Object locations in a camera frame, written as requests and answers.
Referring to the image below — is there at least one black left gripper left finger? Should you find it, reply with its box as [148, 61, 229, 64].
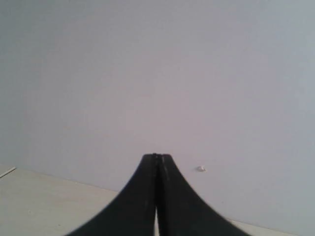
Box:
[69, 153, 157, 236]

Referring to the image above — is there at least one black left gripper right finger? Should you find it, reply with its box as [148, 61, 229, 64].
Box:
[156, 154, 248, 236]

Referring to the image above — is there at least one small white wall blob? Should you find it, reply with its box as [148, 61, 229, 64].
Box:
[197, 166, 206, 172]

